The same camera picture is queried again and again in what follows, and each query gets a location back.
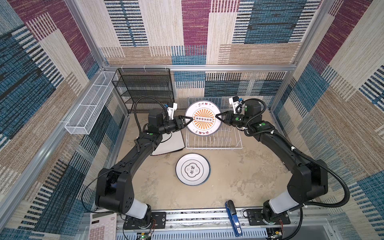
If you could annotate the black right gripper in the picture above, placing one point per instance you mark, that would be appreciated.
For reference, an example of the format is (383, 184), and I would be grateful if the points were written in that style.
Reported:
(227, 119)

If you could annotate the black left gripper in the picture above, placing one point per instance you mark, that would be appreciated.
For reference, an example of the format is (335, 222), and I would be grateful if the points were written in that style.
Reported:
(178, 125)

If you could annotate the white round plate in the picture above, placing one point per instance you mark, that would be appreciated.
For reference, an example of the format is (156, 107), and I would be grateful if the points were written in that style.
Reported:
(204, 121)
(193, 169)

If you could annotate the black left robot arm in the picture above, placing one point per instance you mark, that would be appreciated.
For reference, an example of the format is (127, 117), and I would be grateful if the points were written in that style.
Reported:
(114, 190)

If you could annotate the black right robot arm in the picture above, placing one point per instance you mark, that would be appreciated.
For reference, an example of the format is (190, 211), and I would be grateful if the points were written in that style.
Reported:
(308, 180)

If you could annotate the black mesh shelf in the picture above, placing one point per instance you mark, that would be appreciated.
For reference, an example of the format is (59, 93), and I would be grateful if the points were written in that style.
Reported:
(132, 84)

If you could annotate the blue stapler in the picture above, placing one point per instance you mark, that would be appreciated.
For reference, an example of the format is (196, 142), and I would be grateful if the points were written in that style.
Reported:
(232, 213)

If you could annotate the pink calculator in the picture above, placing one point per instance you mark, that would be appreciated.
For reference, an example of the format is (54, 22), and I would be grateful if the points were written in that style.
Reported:
(103, 226)

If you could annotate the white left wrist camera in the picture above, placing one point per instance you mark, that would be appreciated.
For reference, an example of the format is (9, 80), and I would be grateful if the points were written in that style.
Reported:
(171, 108)

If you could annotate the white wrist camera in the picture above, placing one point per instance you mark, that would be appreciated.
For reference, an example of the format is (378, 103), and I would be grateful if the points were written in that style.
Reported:
(171, 108)
(237, 104)

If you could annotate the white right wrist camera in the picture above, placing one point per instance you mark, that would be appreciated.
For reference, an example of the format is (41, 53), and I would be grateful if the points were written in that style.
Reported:
(237, 104)

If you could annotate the white wire dish rack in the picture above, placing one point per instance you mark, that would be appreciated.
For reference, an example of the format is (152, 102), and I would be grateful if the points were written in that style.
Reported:
(225, 138)

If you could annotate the white mesh wall basket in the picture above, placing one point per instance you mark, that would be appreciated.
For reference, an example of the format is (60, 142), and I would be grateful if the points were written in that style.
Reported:
(88, 111)

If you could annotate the aluminium mounting rail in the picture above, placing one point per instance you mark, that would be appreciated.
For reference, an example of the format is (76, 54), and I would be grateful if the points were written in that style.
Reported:
(214, 224)

